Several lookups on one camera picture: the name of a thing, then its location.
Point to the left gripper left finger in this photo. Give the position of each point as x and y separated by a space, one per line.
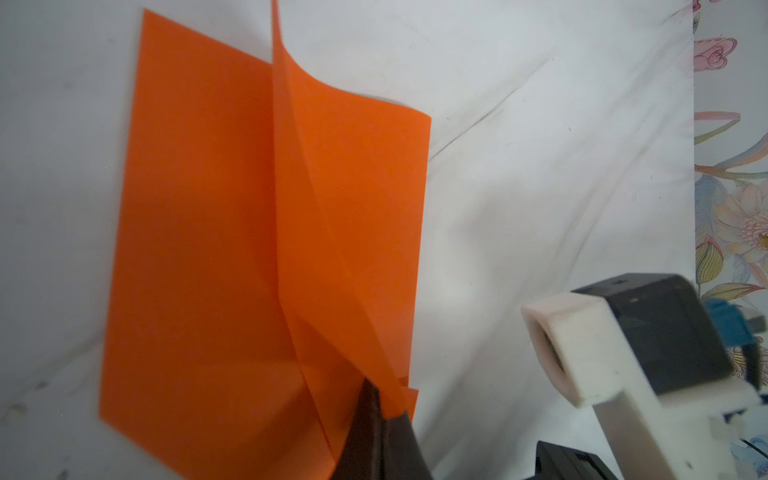
361 457

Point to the orange square paper sheet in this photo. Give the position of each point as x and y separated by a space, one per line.
266 261

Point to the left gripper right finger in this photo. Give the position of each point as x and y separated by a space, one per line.
401 457

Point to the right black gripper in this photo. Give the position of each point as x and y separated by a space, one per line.
557 462

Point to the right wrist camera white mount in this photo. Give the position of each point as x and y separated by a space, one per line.
668 375

